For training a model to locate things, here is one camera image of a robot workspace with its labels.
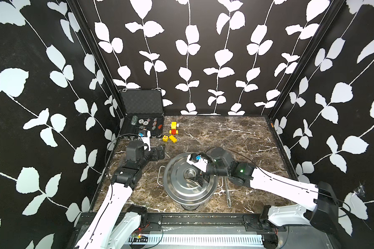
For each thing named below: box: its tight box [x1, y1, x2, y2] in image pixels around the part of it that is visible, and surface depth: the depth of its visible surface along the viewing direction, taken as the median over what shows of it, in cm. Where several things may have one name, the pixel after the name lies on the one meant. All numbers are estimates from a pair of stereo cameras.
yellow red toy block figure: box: [169, 121, 179, 136], surface depth 109 cm
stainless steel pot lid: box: [163, 152, 219, 204], surface depth 71 cm
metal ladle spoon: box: [224, 175, 232, 209], surface depth 83 cm
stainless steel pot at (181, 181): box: [156, 152, 224, 211], surface depth 70 cm
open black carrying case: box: [118, 88, 165, 137], surface depth 113 cm
